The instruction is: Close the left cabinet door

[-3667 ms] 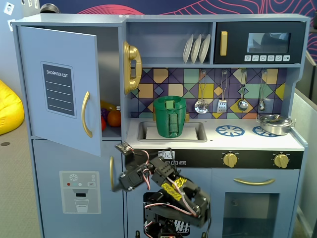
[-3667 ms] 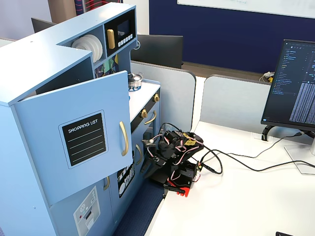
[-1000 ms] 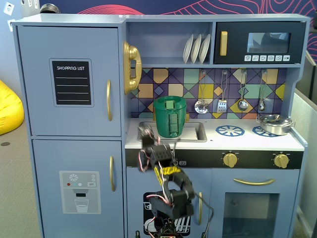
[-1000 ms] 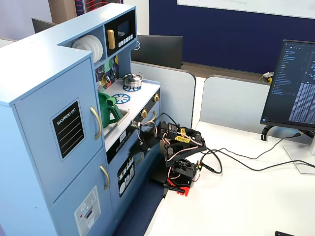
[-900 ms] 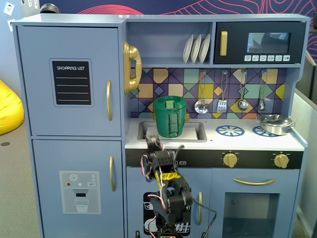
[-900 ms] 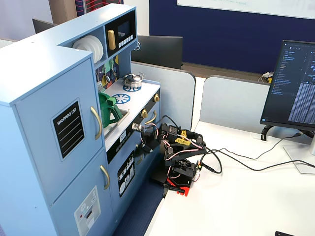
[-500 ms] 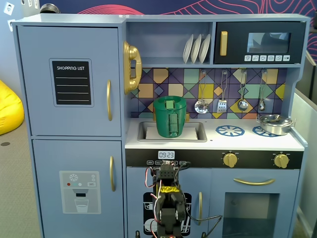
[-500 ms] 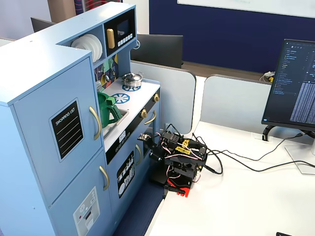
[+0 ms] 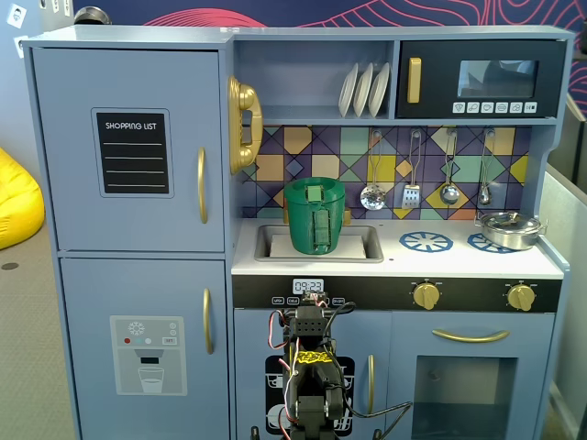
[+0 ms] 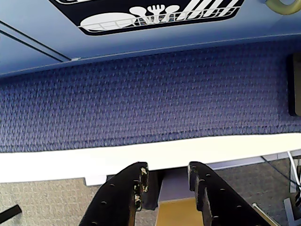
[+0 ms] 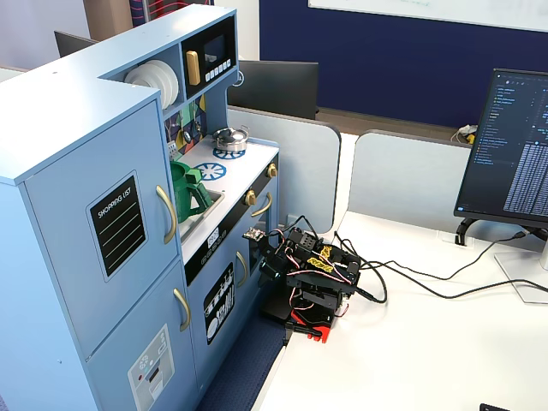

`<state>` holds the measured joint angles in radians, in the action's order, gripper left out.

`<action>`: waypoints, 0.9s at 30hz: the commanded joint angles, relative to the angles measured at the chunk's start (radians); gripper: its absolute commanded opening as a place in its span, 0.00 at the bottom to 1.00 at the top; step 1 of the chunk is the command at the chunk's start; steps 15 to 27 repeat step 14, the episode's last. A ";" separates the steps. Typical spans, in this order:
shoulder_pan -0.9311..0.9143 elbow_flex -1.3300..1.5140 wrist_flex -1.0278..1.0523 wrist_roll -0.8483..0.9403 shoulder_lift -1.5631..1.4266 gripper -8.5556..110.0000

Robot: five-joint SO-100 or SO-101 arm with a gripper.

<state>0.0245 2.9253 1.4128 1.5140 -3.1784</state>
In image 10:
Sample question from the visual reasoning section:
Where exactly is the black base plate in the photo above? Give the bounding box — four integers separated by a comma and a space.
287, 52, 301, 117

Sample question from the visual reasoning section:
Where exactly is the dark blue textured mat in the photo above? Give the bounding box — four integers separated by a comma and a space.
0, 41, 301, 153

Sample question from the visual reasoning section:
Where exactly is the black flat bar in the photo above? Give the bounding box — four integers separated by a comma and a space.
0, 204, 22, 222

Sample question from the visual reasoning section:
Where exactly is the brown cardboard box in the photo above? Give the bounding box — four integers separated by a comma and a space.
156, 197, 205, 226

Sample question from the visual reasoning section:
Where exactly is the light blue toy kitchen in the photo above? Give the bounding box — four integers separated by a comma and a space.
0, 32, 301, 80

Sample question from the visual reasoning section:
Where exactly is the white cable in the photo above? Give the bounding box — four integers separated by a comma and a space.
286, 150, 300, 186

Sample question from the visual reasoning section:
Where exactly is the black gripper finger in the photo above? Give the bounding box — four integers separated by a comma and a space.
79, 161, 150, 226
187, 161, 274, 226

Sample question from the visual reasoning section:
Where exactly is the shiny metal rod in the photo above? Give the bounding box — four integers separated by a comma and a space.
252, 202, 279, 226

